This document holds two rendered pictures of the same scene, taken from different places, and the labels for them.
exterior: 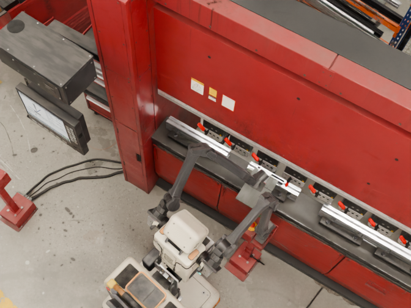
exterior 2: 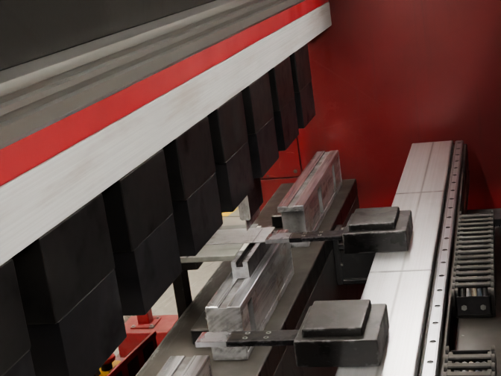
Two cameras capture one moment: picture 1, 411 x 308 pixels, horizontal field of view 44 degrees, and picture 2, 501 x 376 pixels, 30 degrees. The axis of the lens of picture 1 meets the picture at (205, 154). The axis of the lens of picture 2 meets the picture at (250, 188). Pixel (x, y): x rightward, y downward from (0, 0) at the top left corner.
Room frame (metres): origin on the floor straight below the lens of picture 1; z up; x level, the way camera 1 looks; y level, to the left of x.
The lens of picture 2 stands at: (1.23, -2.06, 1.52)
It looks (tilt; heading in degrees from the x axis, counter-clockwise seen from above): 15 degrees down; 80
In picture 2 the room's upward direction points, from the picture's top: 8 degrees counter-clockwise
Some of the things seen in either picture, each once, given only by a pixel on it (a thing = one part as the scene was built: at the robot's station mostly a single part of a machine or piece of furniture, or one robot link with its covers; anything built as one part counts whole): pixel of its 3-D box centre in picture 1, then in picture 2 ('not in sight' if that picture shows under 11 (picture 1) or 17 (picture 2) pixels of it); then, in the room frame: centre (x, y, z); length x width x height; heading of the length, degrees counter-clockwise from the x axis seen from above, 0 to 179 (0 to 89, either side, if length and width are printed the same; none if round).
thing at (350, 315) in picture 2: not in sight; (288, 331); (1.46, -0.89, 1.01); 0.26 x 0.12 x 0.05; 154
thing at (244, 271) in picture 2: (270, 175); (253, 251); (1.50, -0.45, 0.99); 0.20 x 0.03 x 0.03; 64
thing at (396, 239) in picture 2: not in sight; (336, 230); (1.64, -0.50, 1.01); 0.26 x 0.12 x 0.05; 154
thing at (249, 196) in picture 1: (257, 189); (180, 245); (1.37, -0.37, 1.00); 0.26 x 0.18 x 0.01; 154
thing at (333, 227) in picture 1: (340, 231); not in sight; (1.19, -0.95, 0.89); 0.30 x 0.05 x 0.03; 64
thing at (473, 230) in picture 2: not in sight; (475, 257); (1.78, -0.79, 1.02); 0.37 x 0.06 x 0.04; 64
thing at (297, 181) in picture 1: (296, 172); (212, 151); (1.43, -0.59, 1.21); 0.15 x 0.09 x 0.17; 64
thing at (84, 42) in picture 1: (69, 50); not in sight; (1.83, 0.86, 1.67); 0.40 x 0.24 x 0.07; 64
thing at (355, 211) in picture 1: (355, 204); (121, 230); (1.26, -0.95, 1.21); 0.15 x 0.09 x 0.17; 64
